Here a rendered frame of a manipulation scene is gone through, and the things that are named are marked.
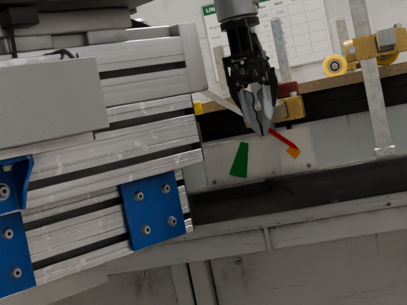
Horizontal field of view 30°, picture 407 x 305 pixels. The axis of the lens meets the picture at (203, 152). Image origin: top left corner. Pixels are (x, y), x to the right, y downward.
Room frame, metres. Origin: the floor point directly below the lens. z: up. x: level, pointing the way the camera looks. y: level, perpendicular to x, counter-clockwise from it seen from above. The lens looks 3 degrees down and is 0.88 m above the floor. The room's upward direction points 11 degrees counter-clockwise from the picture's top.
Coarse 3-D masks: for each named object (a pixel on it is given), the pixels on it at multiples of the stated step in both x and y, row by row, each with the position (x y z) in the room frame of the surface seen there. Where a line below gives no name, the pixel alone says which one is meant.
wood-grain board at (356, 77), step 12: (360, 72) 1.85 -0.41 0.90; (384, 72) 1.84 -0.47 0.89; (396, 72) 1.83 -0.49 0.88; (300, 84) 1.88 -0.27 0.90; (312, 84) 1.88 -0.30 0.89; (324, 84) 1.87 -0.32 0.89; (336, 84) 1.86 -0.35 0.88; (348, 84) 1.86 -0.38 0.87; (204, 108) 1.94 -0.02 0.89; (216, 108) 1.93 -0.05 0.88
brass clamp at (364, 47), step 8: (400, 32) 1.64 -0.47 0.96; (352, 40) 1.67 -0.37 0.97; (360, 40) 1.66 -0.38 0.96; (368, 40) 1.66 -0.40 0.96; (376, 40) 1.65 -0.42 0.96; (400, 40) 1.64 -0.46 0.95; (352, 48) 1.66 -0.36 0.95; (360, 48) 1.66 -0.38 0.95; (368, 48) 1.66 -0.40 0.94; (376, 48) 1.65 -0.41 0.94; (392, 48) 1.65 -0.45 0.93; (400, 48) 1.64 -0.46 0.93; (352, 56) 1.67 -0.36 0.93; (360, 56) 1.66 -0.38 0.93; (368, 56) 1.66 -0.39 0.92; (376, 56) 1.66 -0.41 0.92
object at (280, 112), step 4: (280, 104) 1.63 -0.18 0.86; (284, 104) 1.68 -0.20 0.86; (276, 108) 1.54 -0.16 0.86; (280, 108) 1.60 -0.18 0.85; (284, 108) 1.67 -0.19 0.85; (276, 112) 1.53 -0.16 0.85; (280, 112) 1.59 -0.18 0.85; (284, 112) 1.65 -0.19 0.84; (260, 116) 1.41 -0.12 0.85; (276, 116) 1.51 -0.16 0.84; (280, 116) 1.58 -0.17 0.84; (284, 116) 1.64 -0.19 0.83; (260, 120) 1.41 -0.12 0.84; (272, 120) 1.44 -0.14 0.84; (276, 120) 1.50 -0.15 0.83
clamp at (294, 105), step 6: (300, 96) 1.71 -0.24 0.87; (288, 102) 1.70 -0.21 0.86; (294, 102) 1.70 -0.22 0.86; (300, 102) 1.70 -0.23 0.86; (258, 108) 1.72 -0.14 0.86; (288, 108) 1.70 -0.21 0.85; (294, 108) 1.70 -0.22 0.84; (300, 108) 1.70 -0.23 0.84; (288, 114) 1.70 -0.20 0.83; (294, 114) 1.70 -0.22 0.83; (300, 114) 1.70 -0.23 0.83; (282, 120) 1.71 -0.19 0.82
